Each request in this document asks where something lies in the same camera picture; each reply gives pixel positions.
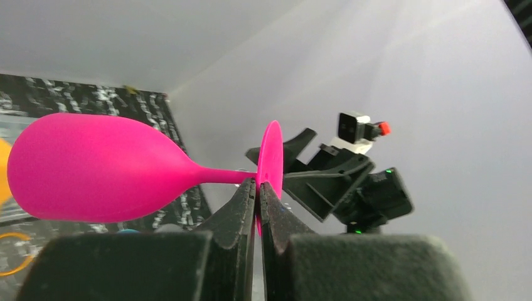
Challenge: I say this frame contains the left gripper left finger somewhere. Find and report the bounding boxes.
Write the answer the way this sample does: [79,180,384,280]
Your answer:
[16,179,256,300]

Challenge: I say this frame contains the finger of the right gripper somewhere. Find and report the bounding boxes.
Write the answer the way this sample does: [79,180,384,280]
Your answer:
[245,147,260,166]
[283,128,317,174]

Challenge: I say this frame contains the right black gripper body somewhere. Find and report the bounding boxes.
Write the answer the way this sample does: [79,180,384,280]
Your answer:
[282,144,375,222]

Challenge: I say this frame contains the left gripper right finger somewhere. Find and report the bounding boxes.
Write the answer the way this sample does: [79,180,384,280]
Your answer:
[258,183,470,301]

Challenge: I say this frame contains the magenta plastic wine glass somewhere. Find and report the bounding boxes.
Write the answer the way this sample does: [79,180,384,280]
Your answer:
[6,113,284,223]

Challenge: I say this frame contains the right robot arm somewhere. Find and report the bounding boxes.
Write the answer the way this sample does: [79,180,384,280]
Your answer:
[282,128,413,234]

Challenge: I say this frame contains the orange plastic wine glass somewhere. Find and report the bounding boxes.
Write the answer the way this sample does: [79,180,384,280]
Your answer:
[0,139,12,206]

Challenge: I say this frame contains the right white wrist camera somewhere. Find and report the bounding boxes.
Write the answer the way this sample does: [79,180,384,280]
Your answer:
[330,111,391,155]

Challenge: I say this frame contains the gold wire glass rack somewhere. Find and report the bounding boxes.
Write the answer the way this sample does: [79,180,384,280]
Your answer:
[1,232,35,278]

